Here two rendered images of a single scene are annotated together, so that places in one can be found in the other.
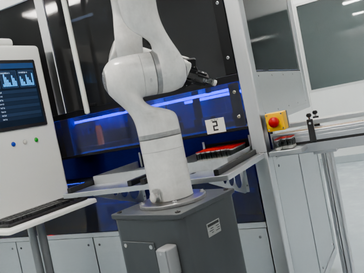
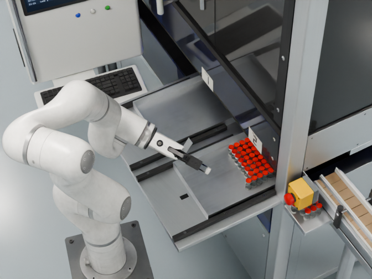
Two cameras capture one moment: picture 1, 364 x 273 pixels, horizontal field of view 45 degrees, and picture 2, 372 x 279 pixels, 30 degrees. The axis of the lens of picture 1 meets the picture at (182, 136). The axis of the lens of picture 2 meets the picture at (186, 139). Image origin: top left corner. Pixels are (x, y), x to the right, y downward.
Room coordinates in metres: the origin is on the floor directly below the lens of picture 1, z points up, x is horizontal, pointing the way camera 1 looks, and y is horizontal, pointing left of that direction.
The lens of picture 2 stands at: (0.48, -0.86, 2.88)
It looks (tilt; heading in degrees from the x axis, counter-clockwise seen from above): 50 degrees down; 37
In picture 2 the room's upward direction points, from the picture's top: 3 degrees counter-clockwise
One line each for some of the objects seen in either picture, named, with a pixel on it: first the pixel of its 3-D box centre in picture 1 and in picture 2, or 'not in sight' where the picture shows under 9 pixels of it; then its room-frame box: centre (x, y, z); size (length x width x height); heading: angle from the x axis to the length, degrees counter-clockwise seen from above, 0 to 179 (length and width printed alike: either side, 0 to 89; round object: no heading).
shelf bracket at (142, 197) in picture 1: (121, 197); not in sight; (1.88, 0.31, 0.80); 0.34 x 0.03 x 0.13; 152
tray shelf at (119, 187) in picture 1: (169, 173); (192, 151); (1.77, 0.08, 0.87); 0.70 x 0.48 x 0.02; 62
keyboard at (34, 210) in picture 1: (40, 209); (90, 90); (1.84, 0.64, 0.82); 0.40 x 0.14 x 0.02; 144
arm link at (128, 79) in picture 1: (140, 97); (86, 205); (1.24, 0.09, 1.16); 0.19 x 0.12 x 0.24; 102
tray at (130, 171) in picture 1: (141, 168); (187, 109); (1.91, 0.20, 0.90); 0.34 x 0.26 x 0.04; 152
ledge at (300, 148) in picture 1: (288, 149); (311, 212); (1.77, -0.41, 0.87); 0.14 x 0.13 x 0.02; 152
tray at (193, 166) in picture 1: (212, 158); (232, 171); (1.75, -0.10, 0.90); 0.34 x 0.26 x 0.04; 152
